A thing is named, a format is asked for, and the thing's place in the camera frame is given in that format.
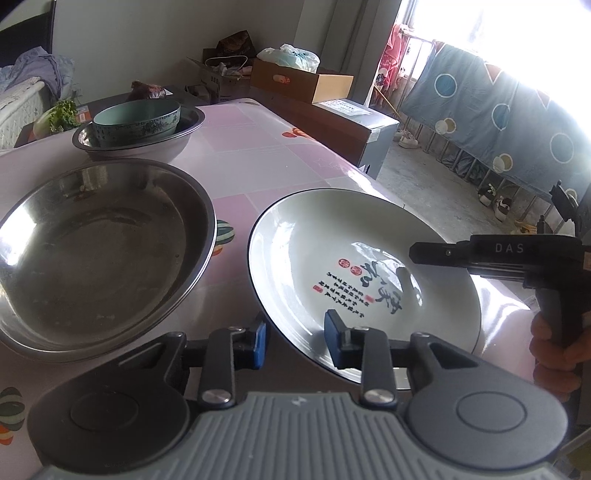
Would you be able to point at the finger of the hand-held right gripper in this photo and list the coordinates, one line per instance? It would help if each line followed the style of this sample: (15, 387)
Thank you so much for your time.
(438, 253)

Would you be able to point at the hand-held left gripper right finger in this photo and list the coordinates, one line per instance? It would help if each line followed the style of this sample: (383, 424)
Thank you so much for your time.
(332, 341)

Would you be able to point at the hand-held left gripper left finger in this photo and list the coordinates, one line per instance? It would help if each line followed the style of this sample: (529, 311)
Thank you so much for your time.
(260, 344)

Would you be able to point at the white printed plate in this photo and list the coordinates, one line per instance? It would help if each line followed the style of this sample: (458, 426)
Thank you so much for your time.
(314, 240)

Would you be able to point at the small steel bowl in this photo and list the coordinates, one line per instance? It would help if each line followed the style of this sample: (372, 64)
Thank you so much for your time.
(138, 150)

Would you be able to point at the teal ceramic bowl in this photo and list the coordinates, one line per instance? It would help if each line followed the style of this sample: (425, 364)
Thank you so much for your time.
(134, 124)

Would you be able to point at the person's right hand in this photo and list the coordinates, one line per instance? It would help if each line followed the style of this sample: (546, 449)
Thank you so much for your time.
(556, 369)

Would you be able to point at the dark sneaker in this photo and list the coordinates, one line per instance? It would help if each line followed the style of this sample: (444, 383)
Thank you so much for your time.
(503, 210)
(485, 196)

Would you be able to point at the metal drying rack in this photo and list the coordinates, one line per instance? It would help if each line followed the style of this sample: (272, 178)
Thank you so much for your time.
(455, 159)

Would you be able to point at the white sneaker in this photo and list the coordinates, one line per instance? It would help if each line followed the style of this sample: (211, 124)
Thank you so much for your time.
(408, 141)

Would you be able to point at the blue circle-print blanket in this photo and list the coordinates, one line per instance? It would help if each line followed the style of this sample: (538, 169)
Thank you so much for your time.
(480, 110)

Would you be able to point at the large cardboard box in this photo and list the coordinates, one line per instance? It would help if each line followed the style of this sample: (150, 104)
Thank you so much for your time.
(332, 115)

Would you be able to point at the large steel basin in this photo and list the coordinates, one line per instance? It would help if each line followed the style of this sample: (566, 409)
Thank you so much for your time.
(101, 258)

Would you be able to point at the pink hanging garment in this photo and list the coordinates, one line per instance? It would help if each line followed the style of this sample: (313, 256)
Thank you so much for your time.
(392, 55)

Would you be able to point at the white plastic bag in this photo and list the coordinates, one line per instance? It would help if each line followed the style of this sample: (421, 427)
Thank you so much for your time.
(288, 57)

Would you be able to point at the small open cardboard box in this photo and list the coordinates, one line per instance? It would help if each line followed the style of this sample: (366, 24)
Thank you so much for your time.
(217, 83)

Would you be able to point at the brown paper bag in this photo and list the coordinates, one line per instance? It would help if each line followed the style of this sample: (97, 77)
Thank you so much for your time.
(238, 44)

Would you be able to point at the green leafy lettuce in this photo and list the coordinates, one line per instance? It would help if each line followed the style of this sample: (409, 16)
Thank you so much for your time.
(62, 115)

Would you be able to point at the white plastic basket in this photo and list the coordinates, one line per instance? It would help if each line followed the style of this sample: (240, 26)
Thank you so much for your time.
(21, 113)

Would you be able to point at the lilac cloth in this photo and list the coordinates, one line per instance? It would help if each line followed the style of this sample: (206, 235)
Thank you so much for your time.
(44, 69)

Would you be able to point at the black chair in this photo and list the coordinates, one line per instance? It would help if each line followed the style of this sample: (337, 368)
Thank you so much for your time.
(25, 27)

